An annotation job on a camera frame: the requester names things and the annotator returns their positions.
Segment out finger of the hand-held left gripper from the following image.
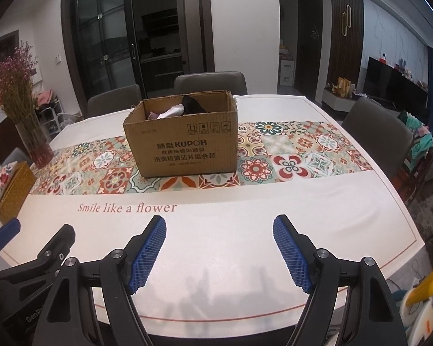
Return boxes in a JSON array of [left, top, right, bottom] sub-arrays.
[[36, 224, 76, 269], [0, 218, 21, 274]]

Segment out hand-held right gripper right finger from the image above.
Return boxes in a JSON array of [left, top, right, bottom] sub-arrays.
[[273, 215, 408, 346]]

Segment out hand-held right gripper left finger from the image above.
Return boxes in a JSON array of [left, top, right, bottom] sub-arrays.
[[32, 215, 167, 346]]

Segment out brown cardboard box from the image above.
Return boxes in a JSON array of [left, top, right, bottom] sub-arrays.
[[123, 91, 239, 178]]

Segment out white fabric piece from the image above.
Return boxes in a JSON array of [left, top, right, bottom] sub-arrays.
[[157, 104, 185, 119]]

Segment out black floral scarf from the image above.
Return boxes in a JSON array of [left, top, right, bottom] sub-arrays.
[[181, 94, 208, 115]]

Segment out yellow woven tissue box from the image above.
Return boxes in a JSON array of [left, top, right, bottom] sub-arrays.
[[0, 161, 37, 224]]

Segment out floral fabric cover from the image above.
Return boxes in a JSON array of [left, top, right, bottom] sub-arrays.
[[0, 164, 20, 208]]

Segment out glass vase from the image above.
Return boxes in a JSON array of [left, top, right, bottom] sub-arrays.
[[14, 110, 55, 168]]

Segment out white shoe rack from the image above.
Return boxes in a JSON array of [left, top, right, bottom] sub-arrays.
[[38, 99, 71, 139]]

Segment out pink cloth item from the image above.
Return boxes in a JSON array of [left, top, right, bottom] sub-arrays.
[[36, 89, 56, 107]]

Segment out yellow plastic toy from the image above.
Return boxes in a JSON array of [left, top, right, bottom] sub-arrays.
[[400, 264, 433, 305]]

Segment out grey dining chair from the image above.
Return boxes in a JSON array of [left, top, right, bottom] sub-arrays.
[[87, 84, 143, 119], [341, 97, 414, 179], [174, 71, 248, 98]]

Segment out pink dried flowers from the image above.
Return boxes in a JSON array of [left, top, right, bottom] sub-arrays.
[[0, 41, 40, 127]]

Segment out white television cabinet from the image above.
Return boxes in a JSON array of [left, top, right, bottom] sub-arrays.
[[323, 87, 401, 116]]

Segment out clothes rack with teal clothing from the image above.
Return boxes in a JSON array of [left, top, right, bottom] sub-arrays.
[[397, 110, 433, 174]]

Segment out yellow gift bags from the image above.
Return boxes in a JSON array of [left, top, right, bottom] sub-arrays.
[[337, 77, 356, 96]]

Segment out white drawer cabinet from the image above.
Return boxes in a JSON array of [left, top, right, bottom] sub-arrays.
[[279, 59, 296, 86]]

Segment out glass sliding door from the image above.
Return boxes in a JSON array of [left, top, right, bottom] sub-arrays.
[[61, 0, 143, 101]]

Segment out black television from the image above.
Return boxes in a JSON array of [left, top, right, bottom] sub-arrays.
[[363, 57, 429, 110]]

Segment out dark interior door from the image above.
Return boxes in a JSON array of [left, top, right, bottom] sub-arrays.
[[296, 0, 323, 98]]

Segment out wooden door with gold handle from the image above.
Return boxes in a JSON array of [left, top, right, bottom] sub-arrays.
[[326, 0, 364, 87]]

